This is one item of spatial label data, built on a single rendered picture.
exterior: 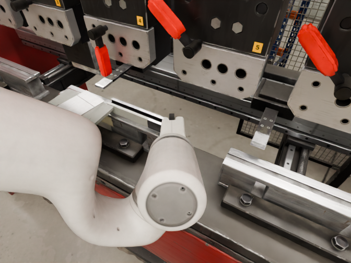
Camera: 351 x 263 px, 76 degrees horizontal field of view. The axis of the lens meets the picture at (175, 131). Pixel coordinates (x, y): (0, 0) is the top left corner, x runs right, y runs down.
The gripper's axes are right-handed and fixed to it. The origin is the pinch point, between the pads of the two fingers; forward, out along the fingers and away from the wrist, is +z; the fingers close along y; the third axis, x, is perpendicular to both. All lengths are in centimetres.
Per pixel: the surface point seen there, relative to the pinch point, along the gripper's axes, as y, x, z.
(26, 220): -77, 92, 68
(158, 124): 0.8, 3.5, 3.0
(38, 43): 27, 63, 61
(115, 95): -13, 58, 179
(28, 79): 12, 50, 28
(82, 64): 16.2, 23.5, 8.1
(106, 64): 16.0, 12.8, -7.3
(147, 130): -1.2, 6.8, 5.0
